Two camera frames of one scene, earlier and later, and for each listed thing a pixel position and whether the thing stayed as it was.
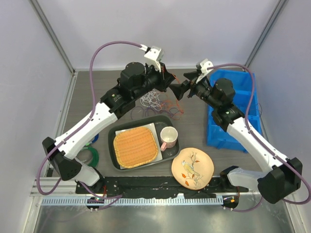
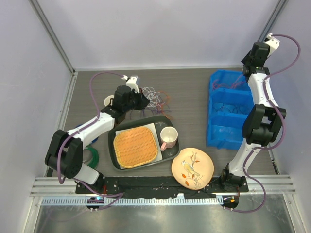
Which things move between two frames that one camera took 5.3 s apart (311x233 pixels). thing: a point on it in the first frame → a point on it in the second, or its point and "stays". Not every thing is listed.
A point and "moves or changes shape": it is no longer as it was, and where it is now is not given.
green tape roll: x=89 y=156 stays
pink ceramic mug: x=168 y=136 stays
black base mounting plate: x=154 y=187 stays
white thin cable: x=151 y=99 moves or changes shape
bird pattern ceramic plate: x=193 y=168 stays
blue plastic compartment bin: x=219 y=137 stays
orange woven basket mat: x=135 y=147 stays
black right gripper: x=182 y=88 → x=245 y=59
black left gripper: x=164 y=77 → x=143 y=101
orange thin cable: x=176 y=116 → x=216 y=86
